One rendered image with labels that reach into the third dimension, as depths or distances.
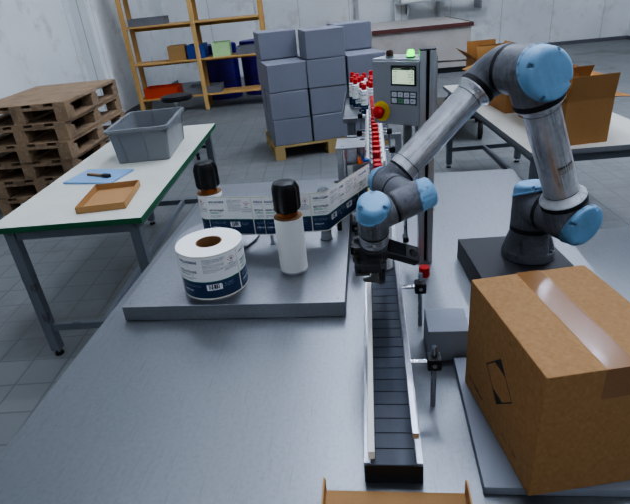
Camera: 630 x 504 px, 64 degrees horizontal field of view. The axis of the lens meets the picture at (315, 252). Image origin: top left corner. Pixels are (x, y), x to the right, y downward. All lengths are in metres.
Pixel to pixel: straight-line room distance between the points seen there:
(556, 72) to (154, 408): 1.18
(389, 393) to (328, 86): 4.88
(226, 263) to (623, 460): 1.04
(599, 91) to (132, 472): 2.82
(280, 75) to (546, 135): 4.54
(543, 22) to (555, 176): 12.95
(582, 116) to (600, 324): 2.28
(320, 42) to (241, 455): 4.97
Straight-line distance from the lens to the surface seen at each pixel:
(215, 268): 1.48
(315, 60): 5.70
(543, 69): 1.24
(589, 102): 3.18
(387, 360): 1.22
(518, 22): 14.07
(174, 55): 9.40
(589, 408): 0.94
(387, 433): 1.06
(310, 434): 1.14
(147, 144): 3.39
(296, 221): 1.51
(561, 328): 0.96
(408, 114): 1.56
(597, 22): 14.81
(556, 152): 1.34
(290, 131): 5.77
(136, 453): 1.21
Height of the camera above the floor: 1.66
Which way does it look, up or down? 27 degrees down
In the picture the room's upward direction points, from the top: 6 degrees counter-clockwise
